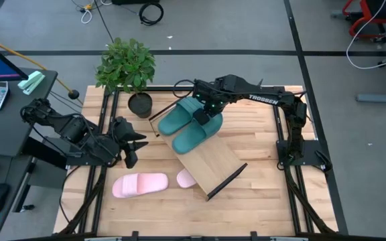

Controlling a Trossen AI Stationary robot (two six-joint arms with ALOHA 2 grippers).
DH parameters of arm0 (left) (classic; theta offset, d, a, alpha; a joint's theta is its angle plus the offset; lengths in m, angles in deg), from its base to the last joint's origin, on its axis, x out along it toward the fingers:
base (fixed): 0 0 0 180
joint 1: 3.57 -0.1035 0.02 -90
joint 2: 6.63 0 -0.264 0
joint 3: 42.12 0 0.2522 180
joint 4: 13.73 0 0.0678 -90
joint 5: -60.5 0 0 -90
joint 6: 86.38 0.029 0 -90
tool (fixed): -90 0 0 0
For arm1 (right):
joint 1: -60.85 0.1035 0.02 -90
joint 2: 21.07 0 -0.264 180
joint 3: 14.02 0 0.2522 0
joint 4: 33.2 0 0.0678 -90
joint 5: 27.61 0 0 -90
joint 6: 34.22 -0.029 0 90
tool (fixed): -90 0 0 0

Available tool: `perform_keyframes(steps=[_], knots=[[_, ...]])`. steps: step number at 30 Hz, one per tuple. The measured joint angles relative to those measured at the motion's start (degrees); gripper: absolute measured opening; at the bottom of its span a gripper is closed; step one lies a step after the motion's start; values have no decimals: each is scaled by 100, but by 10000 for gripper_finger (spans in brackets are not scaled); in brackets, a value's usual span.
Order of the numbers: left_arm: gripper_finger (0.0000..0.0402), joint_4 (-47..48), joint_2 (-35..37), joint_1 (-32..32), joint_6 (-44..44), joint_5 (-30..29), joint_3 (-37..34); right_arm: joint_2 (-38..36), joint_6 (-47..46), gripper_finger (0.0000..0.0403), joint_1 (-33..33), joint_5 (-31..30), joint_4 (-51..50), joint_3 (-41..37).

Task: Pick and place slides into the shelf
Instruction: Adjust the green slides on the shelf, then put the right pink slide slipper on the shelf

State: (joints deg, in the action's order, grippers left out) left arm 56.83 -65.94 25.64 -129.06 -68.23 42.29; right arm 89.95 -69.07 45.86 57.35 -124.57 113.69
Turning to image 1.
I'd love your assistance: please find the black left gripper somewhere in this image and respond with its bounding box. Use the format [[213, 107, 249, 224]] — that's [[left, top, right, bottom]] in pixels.
[[111, 116, 149, 169]]

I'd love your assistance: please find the green rubber slide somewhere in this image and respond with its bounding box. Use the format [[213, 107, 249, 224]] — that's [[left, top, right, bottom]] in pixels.
[[172, 112, 224, 155], [157, 96, 210, 137]]

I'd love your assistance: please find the pink rubber slide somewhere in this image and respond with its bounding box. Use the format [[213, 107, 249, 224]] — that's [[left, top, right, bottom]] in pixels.
[[111, 172, 170, 199], [176, 167, 198, 189]]

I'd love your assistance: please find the wooden shelf with black legs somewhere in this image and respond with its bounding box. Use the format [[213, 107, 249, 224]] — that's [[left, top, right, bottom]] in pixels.
[[148, 96, 249, 202]]

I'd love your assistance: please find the green potted plant black pot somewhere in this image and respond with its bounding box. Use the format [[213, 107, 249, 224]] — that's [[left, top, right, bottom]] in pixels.
[[94, 37, 156, 118]]

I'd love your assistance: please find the mint green stapler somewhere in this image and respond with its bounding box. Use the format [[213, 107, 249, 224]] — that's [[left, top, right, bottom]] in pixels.
[[17, 70, 46, 96]]

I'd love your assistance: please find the black desk leg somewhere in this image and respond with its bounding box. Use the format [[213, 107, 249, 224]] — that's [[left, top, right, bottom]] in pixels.
[[11, 157, 38, 214]]

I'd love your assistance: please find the yellow pole with black knob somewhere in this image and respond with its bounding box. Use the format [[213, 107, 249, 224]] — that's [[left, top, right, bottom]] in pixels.
[[0, 32, 80, 100]]

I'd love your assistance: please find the dark grey keyboard desk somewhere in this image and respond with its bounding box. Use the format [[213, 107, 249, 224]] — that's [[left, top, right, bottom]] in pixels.
[[0, 152, 36, 241]]

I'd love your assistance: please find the grey desk foot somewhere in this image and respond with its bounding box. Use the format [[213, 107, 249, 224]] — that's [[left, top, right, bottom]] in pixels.
[[355, 53, 386, 104]]

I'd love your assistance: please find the red and black cart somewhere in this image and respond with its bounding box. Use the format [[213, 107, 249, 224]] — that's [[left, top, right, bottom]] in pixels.
[[342, 0, 386, 44]]

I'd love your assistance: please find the coiled black cable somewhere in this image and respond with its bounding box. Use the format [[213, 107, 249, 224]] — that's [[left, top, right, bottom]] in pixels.
[[138, 1, 165, 27]]

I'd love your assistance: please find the black aluminium table frame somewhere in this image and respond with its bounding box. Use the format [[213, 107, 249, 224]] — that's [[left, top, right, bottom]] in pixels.
[[54, 85, 350, 241]]

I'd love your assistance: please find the long black floor cable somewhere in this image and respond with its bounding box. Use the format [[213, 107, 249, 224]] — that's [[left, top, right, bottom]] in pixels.
[[93, 0, 115, 44]]

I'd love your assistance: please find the white looped cable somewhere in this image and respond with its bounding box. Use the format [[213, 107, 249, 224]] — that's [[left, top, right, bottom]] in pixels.
[[80, 8, 93, 25]]

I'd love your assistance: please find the long white cable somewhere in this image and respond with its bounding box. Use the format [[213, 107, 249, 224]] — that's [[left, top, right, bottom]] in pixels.
[[346, 0, 386, 70]]

